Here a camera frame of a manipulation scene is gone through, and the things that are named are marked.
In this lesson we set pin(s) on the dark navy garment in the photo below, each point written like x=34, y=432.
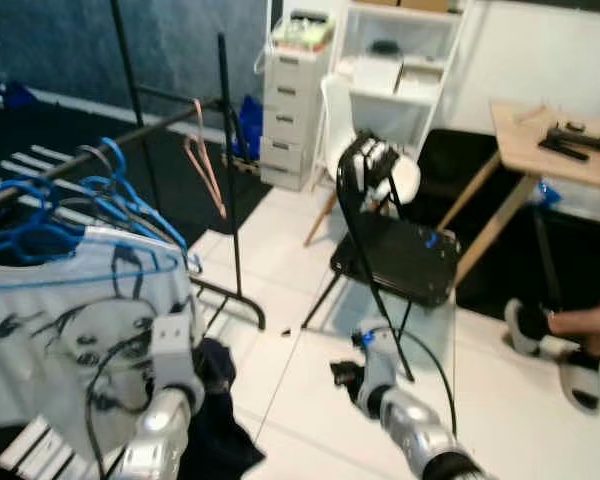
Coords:
x=220, y=440

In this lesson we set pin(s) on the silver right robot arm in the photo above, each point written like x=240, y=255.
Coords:
x=420, y=440

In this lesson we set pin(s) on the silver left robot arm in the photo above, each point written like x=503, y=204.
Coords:
x=160, y=440

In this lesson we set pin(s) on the blue plastic hanger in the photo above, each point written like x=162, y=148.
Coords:
x=115, y=160
x=80, y=277
x=30, y=235

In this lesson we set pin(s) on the black folding chair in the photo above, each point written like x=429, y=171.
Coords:
x=400, y=260

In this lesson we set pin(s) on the white Pikachu T-shirt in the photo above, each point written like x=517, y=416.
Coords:
x=60, y=330

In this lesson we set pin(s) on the black metal clothes rack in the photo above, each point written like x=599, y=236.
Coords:
x=230, y=200

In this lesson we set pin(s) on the blue bag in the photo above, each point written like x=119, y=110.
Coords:
x=250, y=125

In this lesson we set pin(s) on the bare person leg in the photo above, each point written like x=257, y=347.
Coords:
x=585, y=320

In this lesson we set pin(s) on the white shell chair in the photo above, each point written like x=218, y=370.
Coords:
x=335, y=120

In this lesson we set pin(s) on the white drawer unit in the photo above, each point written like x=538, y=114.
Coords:
x=295, y=120

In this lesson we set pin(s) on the white open shelf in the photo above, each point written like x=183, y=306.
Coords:
x=395, y=100

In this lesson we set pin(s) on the wooden table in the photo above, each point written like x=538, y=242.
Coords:
x=525, y=150

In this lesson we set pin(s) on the blue-headed mop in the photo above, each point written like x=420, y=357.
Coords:
x=20, y=97

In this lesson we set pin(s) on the green box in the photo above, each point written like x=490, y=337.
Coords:
x=302, y=32

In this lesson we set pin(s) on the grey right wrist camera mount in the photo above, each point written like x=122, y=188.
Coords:
x=378, y=360

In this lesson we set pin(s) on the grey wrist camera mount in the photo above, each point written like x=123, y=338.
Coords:
x=173, y=345
x=378, y=360

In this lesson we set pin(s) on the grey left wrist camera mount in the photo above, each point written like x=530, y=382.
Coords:
x=173, y=345

